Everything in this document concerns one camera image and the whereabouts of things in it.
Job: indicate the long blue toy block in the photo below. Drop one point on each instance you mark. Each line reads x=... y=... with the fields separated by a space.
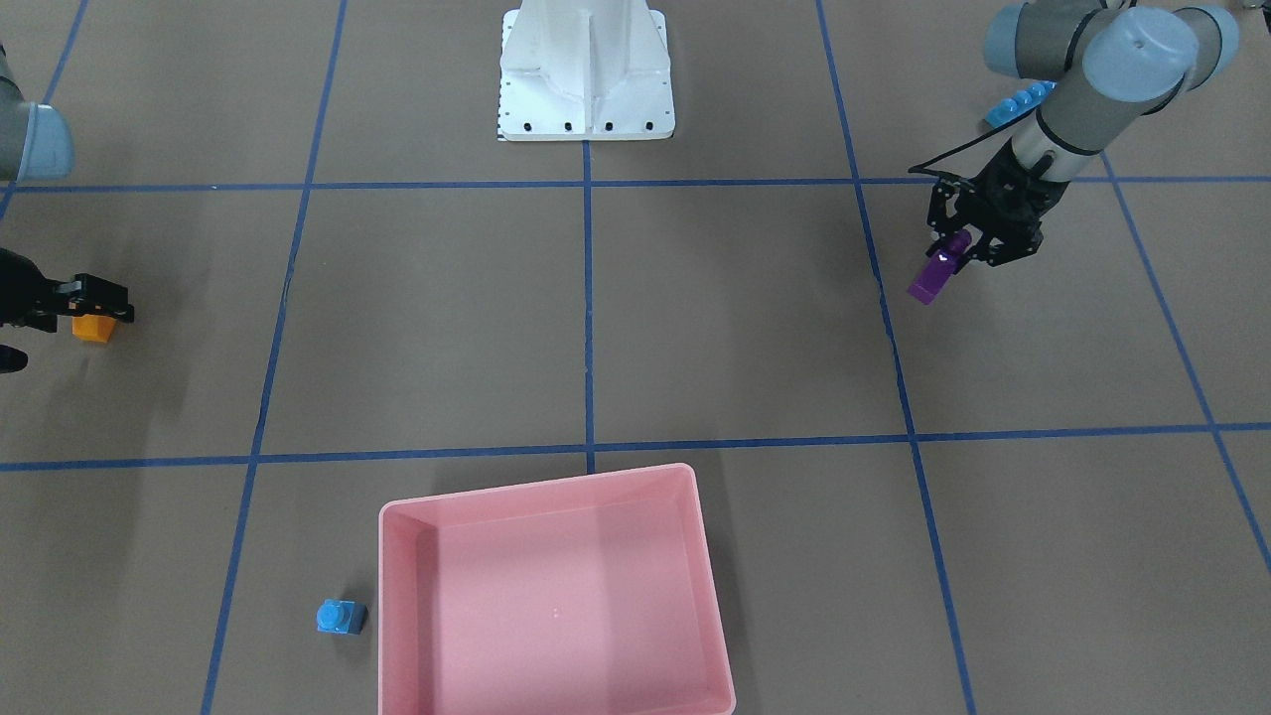
x=1018 y=104

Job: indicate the small blue toy block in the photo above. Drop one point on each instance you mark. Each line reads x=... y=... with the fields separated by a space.
x=341 y=617

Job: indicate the white pedestal column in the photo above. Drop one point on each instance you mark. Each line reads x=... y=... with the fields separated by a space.
x=573 y=71

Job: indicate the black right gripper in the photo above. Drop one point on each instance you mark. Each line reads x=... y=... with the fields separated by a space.
x=22 y=288

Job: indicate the purple toy block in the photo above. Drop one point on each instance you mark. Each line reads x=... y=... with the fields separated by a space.
x=938 y=270

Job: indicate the pink plastic box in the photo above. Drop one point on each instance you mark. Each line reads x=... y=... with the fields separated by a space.
x=586 y=595

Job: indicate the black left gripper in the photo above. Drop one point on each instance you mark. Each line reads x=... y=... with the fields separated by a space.
x=1015 y=181

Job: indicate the orange toy block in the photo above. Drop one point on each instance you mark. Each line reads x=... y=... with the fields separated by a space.
x=93 y=328

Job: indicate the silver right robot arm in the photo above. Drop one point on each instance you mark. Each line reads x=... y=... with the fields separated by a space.
x=36 y=145

